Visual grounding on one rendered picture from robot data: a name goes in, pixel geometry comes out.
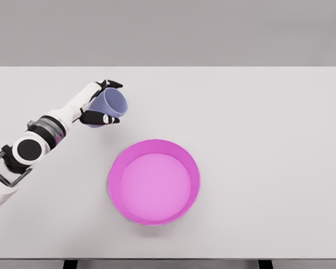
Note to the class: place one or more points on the pink round plate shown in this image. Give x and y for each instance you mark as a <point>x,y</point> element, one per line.
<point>154,182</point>

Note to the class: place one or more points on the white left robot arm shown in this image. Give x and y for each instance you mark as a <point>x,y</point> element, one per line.
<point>30,145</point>

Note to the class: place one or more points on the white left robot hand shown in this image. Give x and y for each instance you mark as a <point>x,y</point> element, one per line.
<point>85,95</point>

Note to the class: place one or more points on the lavender blue cup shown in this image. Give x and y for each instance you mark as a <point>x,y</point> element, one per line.
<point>113,102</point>

